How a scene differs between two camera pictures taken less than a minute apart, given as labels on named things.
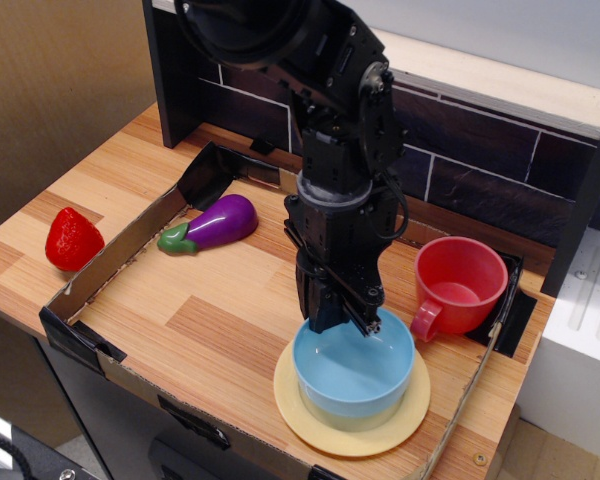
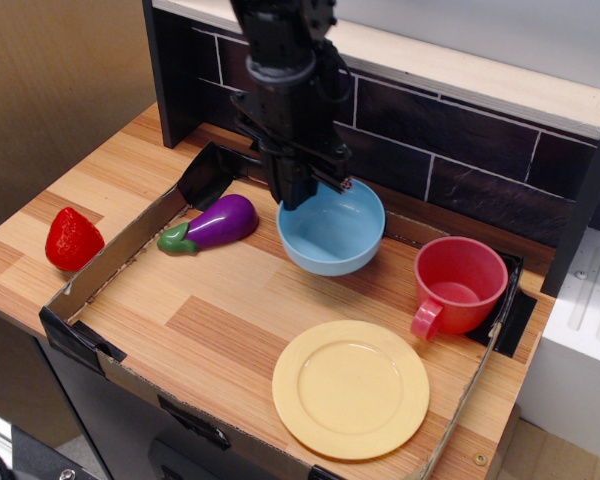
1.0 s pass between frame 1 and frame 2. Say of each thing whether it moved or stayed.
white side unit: stayed
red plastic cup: stayed
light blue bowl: moved
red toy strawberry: stayed
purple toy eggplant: stayed
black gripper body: moved
